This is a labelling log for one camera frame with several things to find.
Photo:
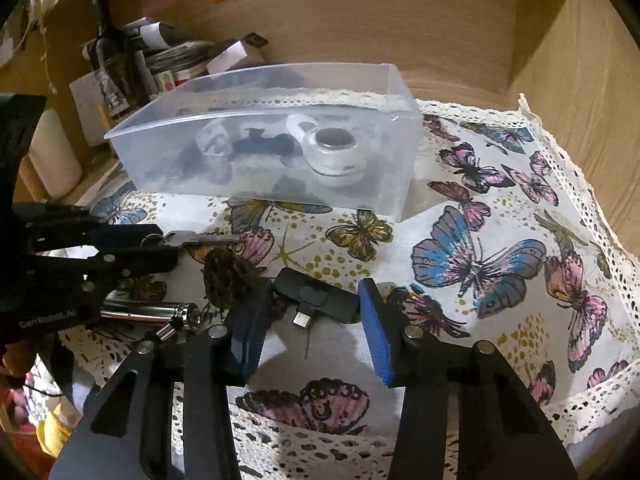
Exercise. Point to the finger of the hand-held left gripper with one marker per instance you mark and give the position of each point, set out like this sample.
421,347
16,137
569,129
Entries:
145,262
127,234

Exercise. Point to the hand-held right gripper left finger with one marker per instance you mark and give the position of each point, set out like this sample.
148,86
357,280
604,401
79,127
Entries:
250,327

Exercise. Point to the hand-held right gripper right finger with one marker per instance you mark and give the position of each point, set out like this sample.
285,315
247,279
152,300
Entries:
376,330

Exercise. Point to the silver key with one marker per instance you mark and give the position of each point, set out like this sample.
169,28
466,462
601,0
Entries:
200,239

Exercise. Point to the black USB adapter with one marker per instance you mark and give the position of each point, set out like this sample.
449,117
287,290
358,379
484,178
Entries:
315,297

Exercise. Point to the translucent plastic box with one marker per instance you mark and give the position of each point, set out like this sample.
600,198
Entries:
280,160

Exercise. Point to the person's left hand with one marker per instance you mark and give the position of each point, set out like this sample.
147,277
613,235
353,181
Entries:
15,364

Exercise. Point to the silver metal cylinder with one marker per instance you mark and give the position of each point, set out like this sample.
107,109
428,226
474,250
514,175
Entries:
150,312

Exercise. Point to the brown pine cone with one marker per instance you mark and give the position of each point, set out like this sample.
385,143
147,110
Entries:
222,280

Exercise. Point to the small white cube charger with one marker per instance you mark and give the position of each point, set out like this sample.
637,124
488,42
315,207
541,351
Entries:
212,142

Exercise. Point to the butterfly print tablecloth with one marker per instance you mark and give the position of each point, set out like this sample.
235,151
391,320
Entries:
490,260

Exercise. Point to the black clip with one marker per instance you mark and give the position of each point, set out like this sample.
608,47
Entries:
262,146

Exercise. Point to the dark glass bottle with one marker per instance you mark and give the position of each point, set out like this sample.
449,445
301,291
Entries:
111,60

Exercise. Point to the white round clip-on lens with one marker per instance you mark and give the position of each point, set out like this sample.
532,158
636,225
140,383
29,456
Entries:
335,152

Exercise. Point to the yellow cloth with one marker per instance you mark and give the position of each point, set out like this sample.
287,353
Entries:
50,430

